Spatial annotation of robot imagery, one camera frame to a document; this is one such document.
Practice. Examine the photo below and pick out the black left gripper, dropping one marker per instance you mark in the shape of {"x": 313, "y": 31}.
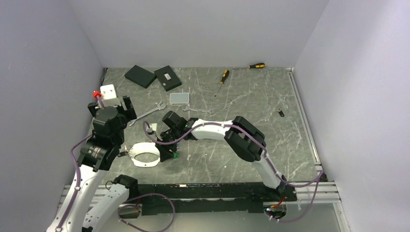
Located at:
{"x": 128, "y": 113}

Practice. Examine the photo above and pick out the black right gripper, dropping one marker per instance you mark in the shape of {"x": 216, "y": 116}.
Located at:
{"x": 165, "y": 153}

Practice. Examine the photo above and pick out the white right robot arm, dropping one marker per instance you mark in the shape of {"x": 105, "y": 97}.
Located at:
{"x": 246, "y": 141}

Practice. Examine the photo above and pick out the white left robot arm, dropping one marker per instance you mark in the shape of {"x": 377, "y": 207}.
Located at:
{"x": 97, "y": 154}

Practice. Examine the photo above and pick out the large silver wrench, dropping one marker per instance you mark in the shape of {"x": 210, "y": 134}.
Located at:
{"x": 160, "y": 106}

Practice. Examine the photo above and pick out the black flat box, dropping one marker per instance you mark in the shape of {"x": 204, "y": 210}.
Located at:
{"x": 140, "y": 76}

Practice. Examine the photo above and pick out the small silver wrench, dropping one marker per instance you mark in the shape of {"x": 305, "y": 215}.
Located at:
{"x": 209, "y": 111}

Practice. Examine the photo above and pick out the black box with label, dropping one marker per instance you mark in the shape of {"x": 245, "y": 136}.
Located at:
{"x": 168, "y": 78}

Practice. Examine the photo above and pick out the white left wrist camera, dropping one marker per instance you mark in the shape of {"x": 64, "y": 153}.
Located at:
{"x": 109, "y": 95}

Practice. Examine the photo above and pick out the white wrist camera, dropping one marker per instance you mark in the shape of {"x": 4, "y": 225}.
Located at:
{"x": 152, "y": 128}
{"x": 109, "y": 95}

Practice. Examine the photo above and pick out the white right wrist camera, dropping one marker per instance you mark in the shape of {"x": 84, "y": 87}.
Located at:
{"x": 152, "y": 128}

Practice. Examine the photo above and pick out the white network switch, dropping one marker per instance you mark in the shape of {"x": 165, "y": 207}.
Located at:
{"x": 179, "y": 98}

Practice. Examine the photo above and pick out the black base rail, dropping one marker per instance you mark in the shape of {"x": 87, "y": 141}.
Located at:
{"x": 201, "y": 197}

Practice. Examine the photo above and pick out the orange black screwdriver at wall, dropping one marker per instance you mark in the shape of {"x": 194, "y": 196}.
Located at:
{"x": 253, "y": 66}

